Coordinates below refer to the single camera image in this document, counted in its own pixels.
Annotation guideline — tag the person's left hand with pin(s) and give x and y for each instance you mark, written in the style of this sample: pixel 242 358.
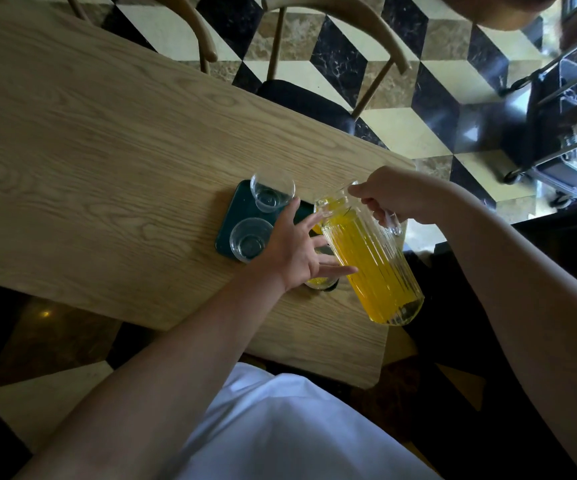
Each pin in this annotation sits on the person's left hand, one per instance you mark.
pixel 283 249

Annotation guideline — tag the person's right hand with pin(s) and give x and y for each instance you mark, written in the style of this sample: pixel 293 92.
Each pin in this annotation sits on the person's right hand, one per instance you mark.
pixel 408 194

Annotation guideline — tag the person's left little finger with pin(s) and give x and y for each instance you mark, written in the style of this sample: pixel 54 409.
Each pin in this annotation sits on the person's left little finger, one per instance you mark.
pixel 341 270

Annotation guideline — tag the person's right thumb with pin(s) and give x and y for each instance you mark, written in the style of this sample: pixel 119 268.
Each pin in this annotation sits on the person's right thumb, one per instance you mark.
pixel 363 188

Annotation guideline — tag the person's left middle finger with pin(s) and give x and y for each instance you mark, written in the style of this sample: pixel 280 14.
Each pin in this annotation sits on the person's left middle finger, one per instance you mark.
pixel 319 241

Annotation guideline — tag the person's left thumb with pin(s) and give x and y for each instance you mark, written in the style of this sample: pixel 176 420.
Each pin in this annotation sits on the person's left thumb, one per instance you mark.
pixel 288 214

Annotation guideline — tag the glass tumbler with juice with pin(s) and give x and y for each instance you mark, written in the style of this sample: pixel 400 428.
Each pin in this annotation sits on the glass tumbler with juice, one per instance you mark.
pixel 320 282

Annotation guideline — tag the ribbed glass juice pitcher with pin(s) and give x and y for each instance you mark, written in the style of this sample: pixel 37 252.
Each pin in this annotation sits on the ribbed glass juice pitcher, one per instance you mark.
pixel 376 269

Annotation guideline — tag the person's left forearm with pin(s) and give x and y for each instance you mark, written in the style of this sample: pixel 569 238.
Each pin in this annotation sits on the person's left forearm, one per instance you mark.
pixel 168 384

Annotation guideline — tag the person's right forearm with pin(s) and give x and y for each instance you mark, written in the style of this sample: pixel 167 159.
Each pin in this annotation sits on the person's right forearm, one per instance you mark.
pixel 528 304

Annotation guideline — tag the empty clear glass tumbler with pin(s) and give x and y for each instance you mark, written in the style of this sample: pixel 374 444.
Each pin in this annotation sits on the empty clear glass tumbler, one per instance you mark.
pixel 250 240
pixel 271 190

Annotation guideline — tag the dark green tray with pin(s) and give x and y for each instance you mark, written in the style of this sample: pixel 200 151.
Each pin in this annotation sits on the dark green tray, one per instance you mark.
pixel 237 207

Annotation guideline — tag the wooden chair with black cushion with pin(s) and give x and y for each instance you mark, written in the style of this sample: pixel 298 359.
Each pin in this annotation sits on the wooden chair with black cushion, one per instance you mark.
pixel 313 102

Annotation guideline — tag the white shirt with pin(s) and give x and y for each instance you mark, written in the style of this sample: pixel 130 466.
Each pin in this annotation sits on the white shirt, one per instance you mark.
pixel 288 429

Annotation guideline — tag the metal trolley cart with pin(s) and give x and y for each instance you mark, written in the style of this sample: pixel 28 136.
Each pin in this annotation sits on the metal trolley cart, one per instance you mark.
pixel 563 144

